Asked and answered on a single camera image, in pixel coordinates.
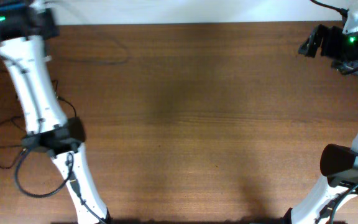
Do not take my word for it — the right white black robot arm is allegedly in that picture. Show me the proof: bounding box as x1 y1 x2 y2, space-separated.
278 4 358 224

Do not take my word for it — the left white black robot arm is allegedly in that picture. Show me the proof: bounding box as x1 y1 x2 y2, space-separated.
0 1 112 223

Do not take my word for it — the black thin cable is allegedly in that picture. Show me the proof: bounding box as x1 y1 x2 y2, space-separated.
50 34 130 66

